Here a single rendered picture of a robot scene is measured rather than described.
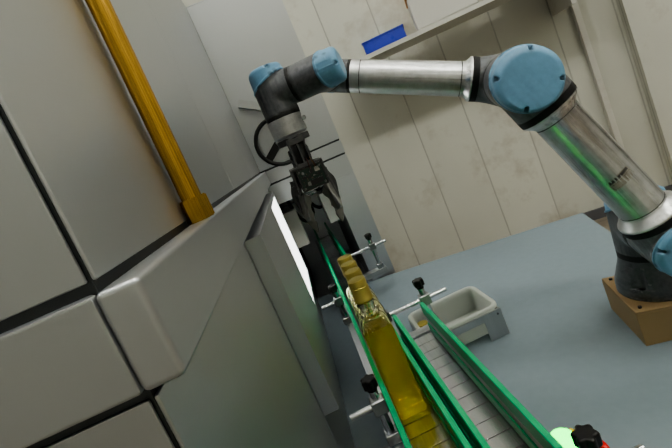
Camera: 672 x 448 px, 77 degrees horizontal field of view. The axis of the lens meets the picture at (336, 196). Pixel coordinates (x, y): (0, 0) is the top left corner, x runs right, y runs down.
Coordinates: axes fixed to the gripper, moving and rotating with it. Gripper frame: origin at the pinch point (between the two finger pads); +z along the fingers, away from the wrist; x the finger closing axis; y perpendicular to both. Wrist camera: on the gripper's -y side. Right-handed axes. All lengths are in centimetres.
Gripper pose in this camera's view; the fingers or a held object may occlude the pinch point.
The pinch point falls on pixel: (327, 220)
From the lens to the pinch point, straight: 95.2
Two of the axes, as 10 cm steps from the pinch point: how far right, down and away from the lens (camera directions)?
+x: 9.1, -4.0, 1.0
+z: 3.9, 9.1, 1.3
